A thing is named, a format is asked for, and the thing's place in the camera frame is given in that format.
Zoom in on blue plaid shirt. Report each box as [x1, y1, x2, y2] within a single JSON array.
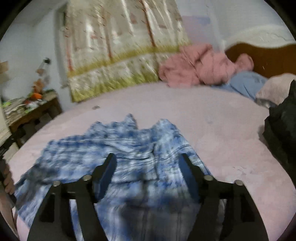
[[12, 113, 227, 241]]

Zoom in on person left hand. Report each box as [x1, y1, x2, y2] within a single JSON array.
[[1, 162, 15, 195]]

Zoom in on dark wooden side table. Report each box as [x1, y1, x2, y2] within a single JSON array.
[[7, 94, 63, 148]]

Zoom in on stack of papers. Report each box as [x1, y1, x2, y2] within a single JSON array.
[[2, 97, 26, 126]]

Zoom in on orange plush toy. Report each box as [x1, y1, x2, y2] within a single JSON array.
[[27, 78, 45, 101]]

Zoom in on black folded jacket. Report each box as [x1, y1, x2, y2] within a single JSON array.
[[262, 79, 296, 167]]

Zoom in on light blue pillow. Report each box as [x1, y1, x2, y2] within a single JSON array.
[[211, 71, 268, 101]]

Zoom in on tree print curtain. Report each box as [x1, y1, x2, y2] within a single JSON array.
[[64, 1, 190, 102]]

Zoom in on pink crumpled quilt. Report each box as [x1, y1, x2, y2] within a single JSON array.
[[159, 44, 254, 88]]

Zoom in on wooden white bed headboard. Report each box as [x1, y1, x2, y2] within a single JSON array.
[[224, 25, 295, 78]]

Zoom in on wall mounted lamp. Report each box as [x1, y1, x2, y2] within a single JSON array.
[[36, 58, 51, 76]]

